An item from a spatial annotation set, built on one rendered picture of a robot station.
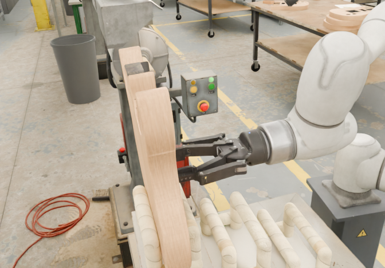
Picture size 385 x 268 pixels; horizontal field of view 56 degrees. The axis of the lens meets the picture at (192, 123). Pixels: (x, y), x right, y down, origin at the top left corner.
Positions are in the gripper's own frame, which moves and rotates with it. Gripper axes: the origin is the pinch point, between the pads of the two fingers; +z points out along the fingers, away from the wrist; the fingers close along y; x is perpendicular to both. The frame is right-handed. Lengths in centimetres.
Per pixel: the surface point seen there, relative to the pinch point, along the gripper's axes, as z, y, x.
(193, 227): -2.2, -8.0, -10.1
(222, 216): -13.5, 9.7, -25.8
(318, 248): -31.7, -6.9, -27.9
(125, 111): 4, 111, -37
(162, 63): -16, 96, -10
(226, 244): -9.1, -6.7, -18.3
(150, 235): 6.3, -7.4, -9.6
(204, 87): -34, 95, -25
